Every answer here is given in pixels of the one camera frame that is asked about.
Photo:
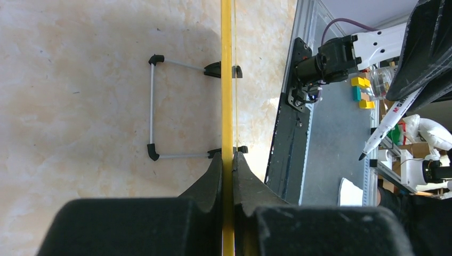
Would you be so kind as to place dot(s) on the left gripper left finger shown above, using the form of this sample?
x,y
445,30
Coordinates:
x,y
189,224

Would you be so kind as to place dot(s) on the black white marker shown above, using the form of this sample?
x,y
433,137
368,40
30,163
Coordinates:
x,y
389,121

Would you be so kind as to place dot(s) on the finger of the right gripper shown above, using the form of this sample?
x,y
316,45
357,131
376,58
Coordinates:
x,y
425,60

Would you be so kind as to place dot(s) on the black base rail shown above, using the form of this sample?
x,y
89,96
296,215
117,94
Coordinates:
x,y
285,168

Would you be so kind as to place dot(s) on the yellow framed whiteboard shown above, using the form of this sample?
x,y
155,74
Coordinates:
x,y
227,71

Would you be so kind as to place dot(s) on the yellow wooden block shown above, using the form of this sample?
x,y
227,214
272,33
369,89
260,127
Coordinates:
x,y
361,82

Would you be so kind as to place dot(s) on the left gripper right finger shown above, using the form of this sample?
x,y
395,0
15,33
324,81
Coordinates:
x,y
265,224

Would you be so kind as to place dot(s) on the clear plastic cup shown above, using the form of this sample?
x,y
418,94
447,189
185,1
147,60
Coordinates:
x,y
380,81

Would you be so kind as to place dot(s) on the teal wooden block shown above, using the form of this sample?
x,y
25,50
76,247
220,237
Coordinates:
x,y
356,93

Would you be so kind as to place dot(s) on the white cable duct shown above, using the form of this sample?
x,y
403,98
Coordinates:
x,y
370,181

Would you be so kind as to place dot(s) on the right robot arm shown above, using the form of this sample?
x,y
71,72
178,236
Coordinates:
x,y
339,57

